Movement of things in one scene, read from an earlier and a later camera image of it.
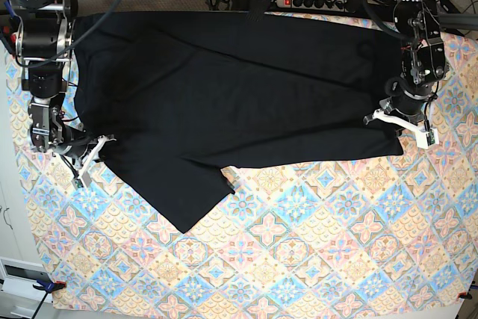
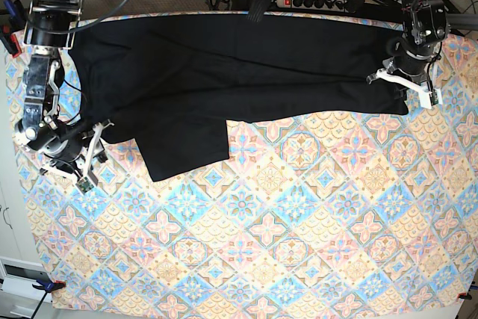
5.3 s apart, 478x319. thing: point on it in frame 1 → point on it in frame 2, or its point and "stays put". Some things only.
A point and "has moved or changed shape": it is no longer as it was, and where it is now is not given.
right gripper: x=414 y=122 → x=411 y=71
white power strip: x=314 y=2 stays put
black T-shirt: x=178 y=98 has moved or changed shape
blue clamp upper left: x=8 y=31 stays put
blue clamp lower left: x=48 y=287 stays put
